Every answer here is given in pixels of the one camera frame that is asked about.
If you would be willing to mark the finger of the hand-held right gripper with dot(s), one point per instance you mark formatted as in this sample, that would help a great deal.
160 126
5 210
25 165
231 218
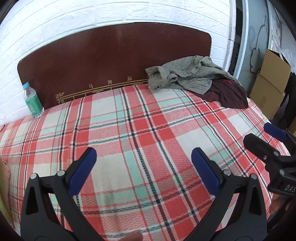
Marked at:
260 146
275 132

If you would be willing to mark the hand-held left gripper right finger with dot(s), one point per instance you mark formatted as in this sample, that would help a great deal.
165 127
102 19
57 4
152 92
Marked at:
205 170

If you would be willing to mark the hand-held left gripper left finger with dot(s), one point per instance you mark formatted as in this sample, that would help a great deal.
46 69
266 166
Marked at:
81 168

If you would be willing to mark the grey striped shirt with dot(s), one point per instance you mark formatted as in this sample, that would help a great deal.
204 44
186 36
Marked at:
185 74

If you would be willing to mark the person's left hand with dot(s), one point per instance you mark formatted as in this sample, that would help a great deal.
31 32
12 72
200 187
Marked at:
135 236

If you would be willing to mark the maroon garment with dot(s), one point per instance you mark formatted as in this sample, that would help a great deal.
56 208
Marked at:
229 95

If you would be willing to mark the red plaid blanket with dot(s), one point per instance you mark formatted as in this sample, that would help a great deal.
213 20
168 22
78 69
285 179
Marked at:
148 129

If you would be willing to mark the clear plastic water bottle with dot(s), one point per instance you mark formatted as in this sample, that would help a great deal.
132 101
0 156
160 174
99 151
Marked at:
32 102

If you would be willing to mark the glass sliding door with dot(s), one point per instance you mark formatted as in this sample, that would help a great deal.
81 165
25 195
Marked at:
254 34

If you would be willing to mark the dark brown wooden headboard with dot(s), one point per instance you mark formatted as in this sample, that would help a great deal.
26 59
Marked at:
115 58

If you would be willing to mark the wall poster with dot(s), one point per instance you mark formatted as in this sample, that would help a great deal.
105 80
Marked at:
276 34

